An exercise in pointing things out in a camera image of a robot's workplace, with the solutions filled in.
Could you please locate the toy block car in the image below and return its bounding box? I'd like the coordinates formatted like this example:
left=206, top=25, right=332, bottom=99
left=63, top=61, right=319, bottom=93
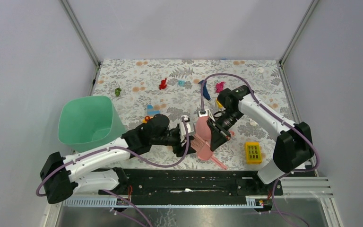
left=142, top=105, right=160, bottom=123

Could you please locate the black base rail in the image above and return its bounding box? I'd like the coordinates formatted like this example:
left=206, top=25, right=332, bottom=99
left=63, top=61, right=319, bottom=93
left=112, top=168, right=283, bottom=206

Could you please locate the yellow grid block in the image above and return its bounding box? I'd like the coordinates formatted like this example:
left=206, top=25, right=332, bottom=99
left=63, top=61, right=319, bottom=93
left=244, top=142, right=262, bottom=165

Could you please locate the pink dustpan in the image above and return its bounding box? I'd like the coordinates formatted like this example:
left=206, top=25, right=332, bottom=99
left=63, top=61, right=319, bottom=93
left=196, top=117, right=234, bottom=141

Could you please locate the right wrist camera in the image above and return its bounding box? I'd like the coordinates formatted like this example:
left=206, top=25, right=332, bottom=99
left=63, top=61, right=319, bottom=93
left=198, top=109, right=215, bottom=121

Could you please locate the red paper scrap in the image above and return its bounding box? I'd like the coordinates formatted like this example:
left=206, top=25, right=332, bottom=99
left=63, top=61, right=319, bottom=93
left=159, top=78, right=167, bottom=90

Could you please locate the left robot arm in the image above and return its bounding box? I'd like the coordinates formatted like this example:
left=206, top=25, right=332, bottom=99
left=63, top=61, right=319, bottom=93
left=35, top=114, right=196, bottom=204

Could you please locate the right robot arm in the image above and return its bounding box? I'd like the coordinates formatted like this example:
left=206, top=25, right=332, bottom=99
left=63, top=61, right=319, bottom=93
left=207, top=85, right=314, bottom=195

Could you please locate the small yellow block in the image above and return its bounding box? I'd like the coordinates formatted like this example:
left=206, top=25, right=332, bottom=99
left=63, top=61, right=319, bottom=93
left=216, top=99, right=223, bottom=108

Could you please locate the green paper scrap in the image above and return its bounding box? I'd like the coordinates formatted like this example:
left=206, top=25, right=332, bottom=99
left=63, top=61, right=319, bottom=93
left=114, top=87, right=121, bottom=97

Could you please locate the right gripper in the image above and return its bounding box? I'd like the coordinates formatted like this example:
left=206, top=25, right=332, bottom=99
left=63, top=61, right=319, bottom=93
left=207, top=109, right=244, bottom=152

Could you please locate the green trash bin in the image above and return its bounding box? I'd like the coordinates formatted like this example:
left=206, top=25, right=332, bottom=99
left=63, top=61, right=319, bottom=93
left=58, top=96, right=126, bottom=153

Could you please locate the pink brush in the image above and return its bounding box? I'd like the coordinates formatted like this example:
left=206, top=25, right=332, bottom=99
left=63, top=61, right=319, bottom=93
left=190, top=137, right=228, bottom=170

